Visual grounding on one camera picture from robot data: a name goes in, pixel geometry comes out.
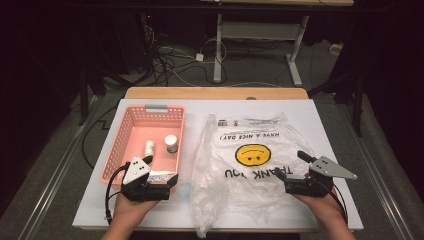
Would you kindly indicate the small white bottle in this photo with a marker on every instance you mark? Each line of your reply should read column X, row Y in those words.
column 149, row 147

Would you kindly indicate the pink plastic basket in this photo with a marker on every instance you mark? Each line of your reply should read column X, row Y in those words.
column 140, row 131

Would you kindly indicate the white power adapter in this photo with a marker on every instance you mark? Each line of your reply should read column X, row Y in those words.
column 199, row 57

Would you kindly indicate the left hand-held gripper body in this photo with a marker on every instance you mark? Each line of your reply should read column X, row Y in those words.
column 136, row 170

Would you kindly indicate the white-capped round jar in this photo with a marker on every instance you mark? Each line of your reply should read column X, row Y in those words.
column 171, row 142

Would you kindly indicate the white-legged desk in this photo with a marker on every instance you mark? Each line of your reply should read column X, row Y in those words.
column 260, row 31

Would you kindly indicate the metal floor rail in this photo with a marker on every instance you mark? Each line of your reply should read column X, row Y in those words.
column 383, row 186
column 50, row 186

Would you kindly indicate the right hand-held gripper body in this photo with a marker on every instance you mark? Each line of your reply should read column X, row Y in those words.
column 326, row 168

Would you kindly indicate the person's right hand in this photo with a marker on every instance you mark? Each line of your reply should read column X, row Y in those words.
column 325, row 208

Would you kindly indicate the black metal stand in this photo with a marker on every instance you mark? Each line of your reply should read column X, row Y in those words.
column 84, row 100
column 358, row 110

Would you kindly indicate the white ointment tube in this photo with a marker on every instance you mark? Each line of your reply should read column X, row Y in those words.
column 161, row 176

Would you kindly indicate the wooden table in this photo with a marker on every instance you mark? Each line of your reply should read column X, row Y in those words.
column 216, row 93

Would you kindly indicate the person's left hand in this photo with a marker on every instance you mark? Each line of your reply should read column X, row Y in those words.
column 130, row 210

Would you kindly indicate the white board table cover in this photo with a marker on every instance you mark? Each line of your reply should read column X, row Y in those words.
column 196, row 110

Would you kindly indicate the clear smiley plastic bag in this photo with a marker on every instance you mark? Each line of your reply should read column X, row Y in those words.
column 266, row 140

